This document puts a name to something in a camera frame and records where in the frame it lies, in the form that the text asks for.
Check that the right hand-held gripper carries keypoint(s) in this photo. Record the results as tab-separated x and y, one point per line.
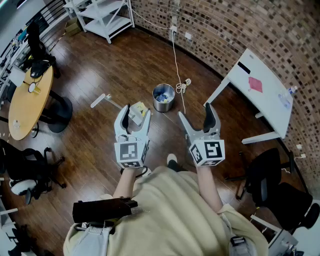
208	150

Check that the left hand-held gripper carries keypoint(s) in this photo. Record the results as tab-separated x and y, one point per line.
130	151

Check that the metal trash bin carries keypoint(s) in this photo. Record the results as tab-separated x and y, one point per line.
162	106

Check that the person's left forearm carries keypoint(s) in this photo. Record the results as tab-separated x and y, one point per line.
125	182

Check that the person's right forearm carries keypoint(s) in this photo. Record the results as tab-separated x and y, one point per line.
207	185

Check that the white and yellow box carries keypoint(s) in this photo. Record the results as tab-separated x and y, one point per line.
141	108

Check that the mixed rubbish pile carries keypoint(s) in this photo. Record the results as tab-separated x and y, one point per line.
163	97

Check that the person's right white shoe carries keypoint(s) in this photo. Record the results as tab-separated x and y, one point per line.
171	161

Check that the person's white shoe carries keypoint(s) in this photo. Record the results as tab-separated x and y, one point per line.
147	172
171	161

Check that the person's left white shoe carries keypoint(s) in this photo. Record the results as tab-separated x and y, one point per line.
147	172

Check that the white rectangular table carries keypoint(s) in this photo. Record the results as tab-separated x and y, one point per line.
260	100

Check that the red cloth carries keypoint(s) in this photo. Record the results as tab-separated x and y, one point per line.
255	84

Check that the black flat strip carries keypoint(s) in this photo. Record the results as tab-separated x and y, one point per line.
244	67

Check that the clear plastic bag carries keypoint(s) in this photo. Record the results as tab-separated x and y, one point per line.
285	100

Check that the black chest-mounted device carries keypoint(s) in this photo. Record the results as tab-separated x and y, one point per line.
102	208

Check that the person's beige shirt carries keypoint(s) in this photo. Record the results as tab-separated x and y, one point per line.
175	215

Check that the clear water bottle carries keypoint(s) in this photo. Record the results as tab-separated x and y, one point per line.
292	90

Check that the black mesh office chair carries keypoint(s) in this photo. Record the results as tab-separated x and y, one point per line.
277	190

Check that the yellow cup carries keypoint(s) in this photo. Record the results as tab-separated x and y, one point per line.
35	89

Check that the round wooden table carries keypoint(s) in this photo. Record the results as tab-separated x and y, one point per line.
27	110

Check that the white metal shelf rack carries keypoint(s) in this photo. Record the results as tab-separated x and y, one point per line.
105	17

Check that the black cap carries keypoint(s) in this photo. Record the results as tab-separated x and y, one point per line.
38	68

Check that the brown cardboard box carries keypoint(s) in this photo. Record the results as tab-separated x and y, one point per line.
73	28

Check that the black and white office chair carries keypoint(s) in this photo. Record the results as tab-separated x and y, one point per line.
27	167

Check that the black chair with dark coat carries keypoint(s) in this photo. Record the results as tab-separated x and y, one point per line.
37	45

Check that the white paper box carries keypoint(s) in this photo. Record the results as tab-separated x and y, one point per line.
17	77

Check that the white blank wall outlet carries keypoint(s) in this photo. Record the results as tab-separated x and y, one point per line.
188	36

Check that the white wall outlet with plug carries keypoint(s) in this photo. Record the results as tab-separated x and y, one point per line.
174	29

